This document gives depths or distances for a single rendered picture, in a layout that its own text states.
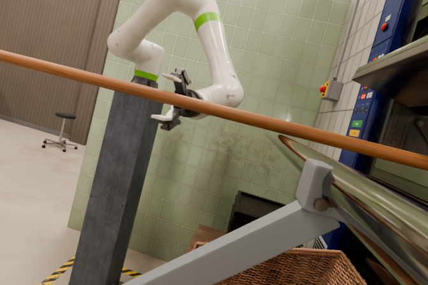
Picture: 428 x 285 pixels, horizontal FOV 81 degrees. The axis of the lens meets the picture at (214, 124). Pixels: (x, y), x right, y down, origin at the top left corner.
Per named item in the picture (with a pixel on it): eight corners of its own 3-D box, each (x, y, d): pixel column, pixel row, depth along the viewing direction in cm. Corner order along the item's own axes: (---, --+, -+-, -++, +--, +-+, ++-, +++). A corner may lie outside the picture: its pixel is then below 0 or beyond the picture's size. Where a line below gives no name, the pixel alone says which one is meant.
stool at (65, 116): (81, 149, 422) (88, 118, 419) (60, 153, 372) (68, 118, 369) (54, 141, 425) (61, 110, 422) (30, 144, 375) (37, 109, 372)
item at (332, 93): (332, 102, 147) (337, 84, 146) (338, 100, 137) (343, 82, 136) (319, 98, 148) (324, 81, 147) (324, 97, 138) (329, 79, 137)
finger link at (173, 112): (174, 100, 75) (174, 105, 76) (158, 118, 65) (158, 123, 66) (187, 104, 74) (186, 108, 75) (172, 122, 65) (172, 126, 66)
